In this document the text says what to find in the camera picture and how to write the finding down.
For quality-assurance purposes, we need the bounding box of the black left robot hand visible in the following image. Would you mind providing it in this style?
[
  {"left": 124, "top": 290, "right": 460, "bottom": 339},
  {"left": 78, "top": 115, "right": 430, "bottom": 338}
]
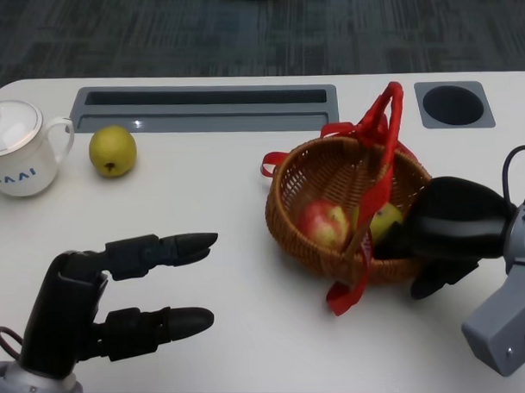
[{"left": 16, "top": 231, "right": 225, "bottom": 383}]

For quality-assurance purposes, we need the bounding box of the dark left wrist cable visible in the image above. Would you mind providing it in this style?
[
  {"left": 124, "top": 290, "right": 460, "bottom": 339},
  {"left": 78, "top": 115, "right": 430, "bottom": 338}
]
[{"left": 0, "top": 327, "right": 26, "bottom": 366}]

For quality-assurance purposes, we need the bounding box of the green apple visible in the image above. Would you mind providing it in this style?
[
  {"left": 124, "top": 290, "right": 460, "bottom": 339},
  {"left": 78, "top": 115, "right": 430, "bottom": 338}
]
[
  {"left": 88, "top": 125, "right": 139, "bottom": 179},
  {"left": 353, "top": 202, "right": 405, "bottom": 246}
]

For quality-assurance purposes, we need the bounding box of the white mug lid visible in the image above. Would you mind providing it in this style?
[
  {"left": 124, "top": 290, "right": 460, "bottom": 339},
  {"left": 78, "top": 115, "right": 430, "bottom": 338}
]
[{"left": 0, "top": 98, "right": 46, "bottom": 158}]

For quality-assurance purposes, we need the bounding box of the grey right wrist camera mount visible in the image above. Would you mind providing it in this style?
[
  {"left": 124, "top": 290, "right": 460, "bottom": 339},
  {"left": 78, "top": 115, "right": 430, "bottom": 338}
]
[{"left": 458, "top": 259, "right": 525, "bottom": 379}]

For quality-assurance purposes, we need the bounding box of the grey round table grommet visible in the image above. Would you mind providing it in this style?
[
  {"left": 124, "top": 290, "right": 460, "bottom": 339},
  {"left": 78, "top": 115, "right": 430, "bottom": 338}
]
[{"left": 413, "top": 79, "right": 497, "bottom": 130}]

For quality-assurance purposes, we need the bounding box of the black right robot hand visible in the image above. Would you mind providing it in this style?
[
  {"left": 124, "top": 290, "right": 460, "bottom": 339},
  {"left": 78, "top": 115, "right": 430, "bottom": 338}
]
[{"left": 369, "top": 174, "right": 520, "bottom": 303}]

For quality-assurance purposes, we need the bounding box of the white mug with blue lettering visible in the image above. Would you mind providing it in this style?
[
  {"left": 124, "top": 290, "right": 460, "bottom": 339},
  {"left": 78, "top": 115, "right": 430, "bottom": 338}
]
[{"left": 0, "top": 97, "right": 78, "bottom": 199}]

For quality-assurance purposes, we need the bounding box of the grey cable tray slot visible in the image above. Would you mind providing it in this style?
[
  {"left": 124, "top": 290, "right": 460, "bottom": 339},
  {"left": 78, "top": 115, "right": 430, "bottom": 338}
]
[{"left": 70, "top": 78, "right": 340, "bottom": 136}]

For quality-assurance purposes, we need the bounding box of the wicker basket with red ribbon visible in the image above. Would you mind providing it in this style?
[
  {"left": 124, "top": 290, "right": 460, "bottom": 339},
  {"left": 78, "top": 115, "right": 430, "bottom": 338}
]
[{"left": 258, "top": 80, "right": 438, "bottom": 320}]

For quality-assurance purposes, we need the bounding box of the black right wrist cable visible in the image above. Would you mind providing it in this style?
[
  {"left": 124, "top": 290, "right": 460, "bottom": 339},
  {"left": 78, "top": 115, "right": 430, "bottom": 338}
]
[{"left": 501, "top": 145, "right": 525, "bottom": 202}]

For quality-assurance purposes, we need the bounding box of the red apple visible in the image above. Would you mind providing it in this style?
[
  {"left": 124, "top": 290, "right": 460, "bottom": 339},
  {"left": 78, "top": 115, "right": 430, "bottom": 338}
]
[{"left": 297, "top": 197, "right": 353, "bottom": 250}]

